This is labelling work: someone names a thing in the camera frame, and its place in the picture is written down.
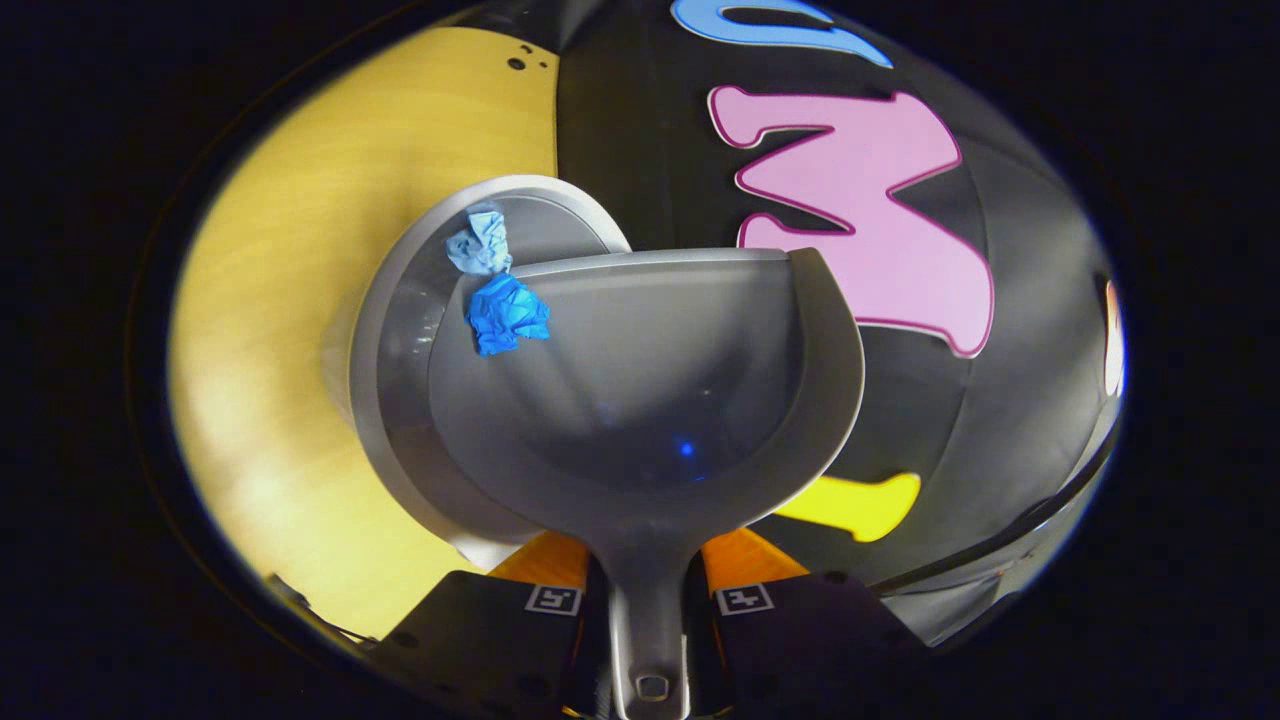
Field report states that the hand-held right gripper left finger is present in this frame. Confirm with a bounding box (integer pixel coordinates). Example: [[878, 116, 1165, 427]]
[[365, 530, 591, 720]]

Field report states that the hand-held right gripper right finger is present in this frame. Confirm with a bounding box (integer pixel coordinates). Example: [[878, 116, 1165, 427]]
[[700, 528, 921, 716]]

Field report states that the grey plastic dustpan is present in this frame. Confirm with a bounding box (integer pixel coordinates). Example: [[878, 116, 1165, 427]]
[[428, 247, 866, 720]]

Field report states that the white ribbed garbage bin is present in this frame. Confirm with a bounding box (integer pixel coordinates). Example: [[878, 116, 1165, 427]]
[[322, 175, 633, 571]]

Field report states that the blue paper trash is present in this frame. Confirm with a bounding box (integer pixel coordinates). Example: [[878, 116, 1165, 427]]
[[445, 205, 553, 358]]

